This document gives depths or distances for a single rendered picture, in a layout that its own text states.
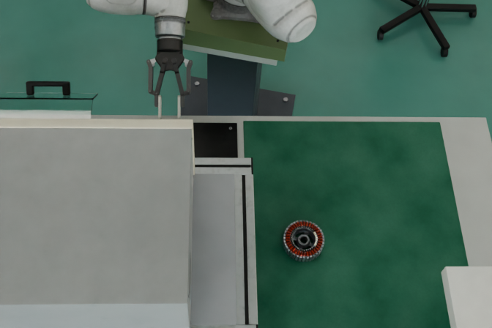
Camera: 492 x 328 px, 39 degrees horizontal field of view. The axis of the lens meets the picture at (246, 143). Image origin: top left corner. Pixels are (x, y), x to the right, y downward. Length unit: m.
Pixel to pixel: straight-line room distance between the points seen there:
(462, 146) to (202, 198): 0.94
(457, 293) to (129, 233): 0.66
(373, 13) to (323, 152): 1.51
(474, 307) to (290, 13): 0.98
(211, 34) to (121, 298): 1.15
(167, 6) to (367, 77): 1.43
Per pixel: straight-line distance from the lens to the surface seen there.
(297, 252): 1.89
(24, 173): 1.42
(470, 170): 2.17
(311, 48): 3.28
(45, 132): 1.46
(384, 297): 1.92
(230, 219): 1.55
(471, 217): 2.09
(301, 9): 2.02
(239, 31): 2.24
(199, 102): 3.04
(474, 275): 1.50
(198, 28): 2.24
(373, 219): 2.00
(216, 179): 1.59
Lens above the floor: 2.52
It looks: 59 degrees down
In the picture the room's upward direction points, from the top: 5 degrees clockwise
